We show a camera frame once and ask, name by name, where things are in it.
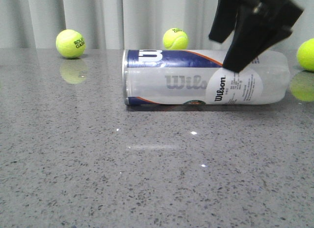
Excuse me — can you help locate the middle yellow tennis ball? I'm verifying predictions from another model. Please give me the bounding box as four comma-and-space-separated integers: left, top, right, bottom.
163, 28, 189, 50

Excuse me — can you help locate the white pleated curtain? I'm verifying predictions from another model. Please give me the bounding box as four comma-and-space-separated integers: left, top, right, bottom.
0, 0, 314, 51

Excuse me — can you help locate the Wilson tennis ball can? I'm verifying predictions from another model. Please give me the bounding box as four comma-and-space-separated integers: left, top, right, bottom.
122, 50, 290, 105

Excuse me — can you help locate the tennis ball with seam top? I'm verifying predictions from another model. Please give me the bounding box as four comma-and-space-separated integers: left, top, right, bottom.
296, 38, 314, 71

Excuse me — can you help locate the Roland Garros yellow tennis ball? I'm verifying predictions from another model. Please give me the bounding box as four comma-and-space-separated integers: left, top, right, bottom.
55, 29, 86, 58

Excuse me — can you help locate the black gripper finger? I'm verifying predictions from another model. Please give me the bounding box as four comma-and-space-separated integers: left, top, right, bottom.
209, 0, 238, 43
223, 0, 304, 72

